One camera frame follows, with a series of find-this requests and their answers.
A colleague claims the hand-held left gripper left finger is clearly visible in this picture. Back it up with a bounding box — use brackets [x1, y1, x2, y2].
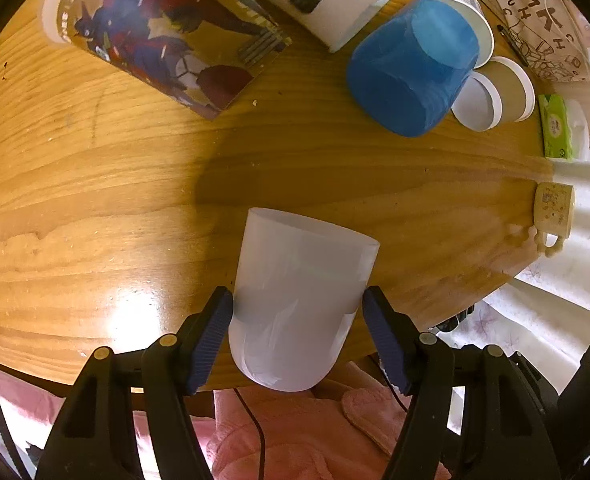
[35, 286, 234, 480]

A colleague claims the small cream mug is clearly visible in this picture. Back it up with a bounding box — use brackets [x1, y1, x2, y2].
[533, 182, 576, 260]

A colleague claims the black pen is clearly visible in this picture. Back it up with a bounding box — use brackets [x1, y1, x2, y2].
[497, 24, 530, 67]

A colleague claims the patterned brown paper bag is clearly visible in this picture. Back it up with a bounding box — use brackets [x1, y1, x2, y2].
[497, 0, 590, 83]

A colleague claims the translucent white plastic cup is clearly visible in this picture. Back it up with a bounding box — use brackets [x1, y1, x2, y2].
[228, 207, 380, 393]

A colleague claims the cartoon character print paper cup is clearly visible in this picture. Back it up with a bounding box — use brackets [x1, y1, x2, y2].
[43, 0, 292, 121]

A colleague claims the small white paper cup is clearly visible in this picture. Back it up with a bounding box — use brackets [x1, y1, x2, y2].
[451, 71, 504, 132]

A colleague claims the brown paper cup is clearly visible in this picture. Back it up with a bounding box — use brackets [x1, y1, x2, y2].
[485, 56, 536, 124]

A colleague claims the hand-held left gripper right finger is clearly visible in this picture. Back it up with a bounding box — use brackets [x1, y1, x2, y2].
[362, 285, 563, 480]

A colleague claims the patterned white paper cup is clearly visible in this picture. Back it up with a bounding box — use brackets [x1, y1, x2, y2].
[433, 0, 496, 69]

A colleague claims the blue plastic cup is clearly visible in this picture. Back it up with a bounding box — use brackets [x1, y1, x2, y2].
[346, 0, 480, 139]

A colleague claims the pink fleece clothing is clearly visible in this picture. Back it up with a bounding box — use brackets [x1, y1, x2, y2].
[0, 360, 450, 480]

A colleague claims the green tissue pack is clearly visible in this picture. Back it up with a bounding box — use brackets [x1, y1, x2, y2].
[538, 94, 574, 162]

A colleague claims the black cable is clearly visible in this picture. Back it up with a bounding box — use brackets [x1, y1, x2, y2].
[233, 387, 266, 480]

